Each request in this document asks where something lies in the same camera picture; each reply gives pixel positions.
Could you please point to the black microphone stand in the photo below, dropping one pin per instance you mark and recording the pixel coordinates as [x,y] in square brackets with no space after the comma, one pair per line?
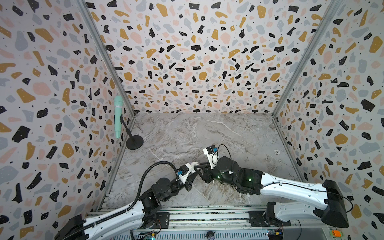
[133,142]

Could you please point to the orange button box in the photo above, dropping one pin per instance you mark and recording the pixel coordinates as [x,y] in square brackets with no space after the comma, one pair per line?
[336,234]

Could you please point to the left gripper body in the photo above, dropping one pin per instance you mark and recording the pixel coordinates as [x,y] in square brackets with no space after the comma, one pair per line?
[188,184]

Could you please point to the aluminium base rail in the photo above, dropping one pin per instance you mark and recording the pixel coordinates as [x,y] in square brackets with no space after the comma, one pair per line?
[225,223]

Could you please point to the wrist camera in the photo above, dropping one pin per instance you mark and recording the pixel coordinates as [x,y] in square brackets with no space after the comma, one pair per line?
[211,153]
[184,168]

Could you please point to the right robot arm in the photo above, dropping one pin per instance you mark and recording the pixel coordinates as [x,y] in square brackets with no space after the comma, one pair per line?
[323,202]

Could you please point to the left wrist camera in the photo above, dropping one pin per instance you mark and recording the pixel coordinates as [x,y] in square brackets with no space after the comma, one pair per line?
[184,168]

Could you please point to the small round table sticker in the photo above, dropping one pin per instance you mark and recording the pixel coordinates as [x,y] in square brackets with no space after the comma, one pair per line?
[277,152]

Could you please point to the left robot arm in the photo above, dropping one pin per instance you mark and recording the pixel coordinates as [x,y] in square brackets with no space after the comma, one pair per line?
[129,204]

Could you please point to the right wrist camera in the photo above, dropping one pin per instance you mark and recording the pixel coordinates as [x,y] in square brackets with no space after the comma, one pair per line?
[211,153]

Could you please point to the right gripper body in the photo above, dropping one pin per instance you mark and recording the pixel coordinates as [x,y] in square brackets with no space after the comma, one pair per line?
[208,172]

